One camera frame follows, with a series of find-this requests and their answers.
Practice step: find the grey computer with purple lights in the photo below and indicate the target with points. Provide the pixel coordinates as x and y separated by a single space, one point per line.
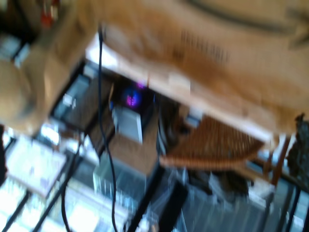
130 120

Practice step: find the brown woven basket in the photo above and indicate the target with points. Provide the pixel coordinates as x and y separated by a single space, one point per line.
217 145

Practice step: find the brown paper mailer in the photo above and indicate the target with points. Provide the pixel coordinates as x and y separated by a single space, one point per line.
144 29

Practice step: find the white flat box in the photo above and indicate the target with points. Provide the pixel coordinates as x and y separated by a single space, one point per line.
33 164

